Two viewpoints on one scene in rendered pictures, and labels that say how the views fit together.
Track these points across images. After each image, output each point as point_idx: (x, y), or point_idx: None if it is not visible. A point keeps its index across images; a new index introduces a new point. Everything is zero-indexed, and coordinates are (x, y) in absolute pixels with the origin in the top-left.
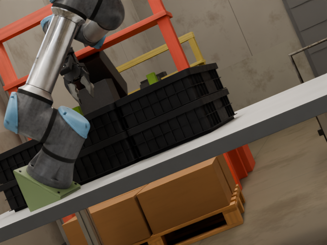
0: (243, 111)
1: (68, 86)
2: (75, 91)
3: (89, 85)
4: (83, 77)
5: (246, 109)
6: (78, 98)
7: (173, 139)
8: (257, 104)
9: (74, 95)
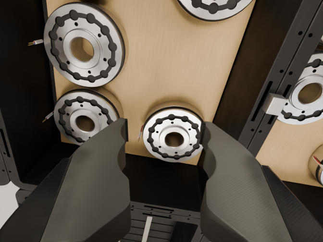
0: (12, 190)
1: (280, 223)
2: (217, 160)
3: (83, 148)
4: (55, 226)
5: (15, 203)
6: (209, 125)
7: None
8: (2, 204)
9: (228, 144)
